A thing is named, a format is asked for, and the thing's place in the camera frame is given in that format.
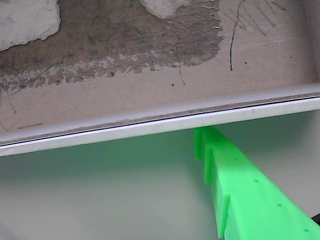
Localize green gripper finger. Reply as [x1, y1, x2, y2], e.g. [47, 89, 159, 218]
[194, 125, 320, 240]

